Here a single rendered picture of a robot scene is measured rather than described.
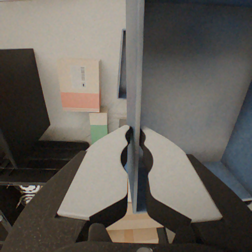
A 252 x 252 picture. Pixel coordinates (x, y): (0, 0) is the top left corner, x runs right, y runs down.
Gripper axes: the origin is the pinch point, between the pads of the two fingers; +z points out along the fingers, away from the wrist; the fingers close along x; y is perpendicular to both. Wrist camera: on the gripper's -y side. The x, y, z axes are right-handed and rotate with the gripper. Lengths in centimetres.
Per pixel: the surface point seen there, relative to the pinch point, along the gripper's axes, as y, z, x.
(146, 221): 67, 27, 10
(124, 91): 8.8, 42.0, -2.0
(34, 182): 29.4, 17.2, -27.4
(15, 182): 29.1, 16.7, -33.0
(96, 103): 10.6, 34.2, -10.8
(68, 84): 4.5, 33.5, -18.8
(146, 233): 78, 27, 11
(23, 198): 47, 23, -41
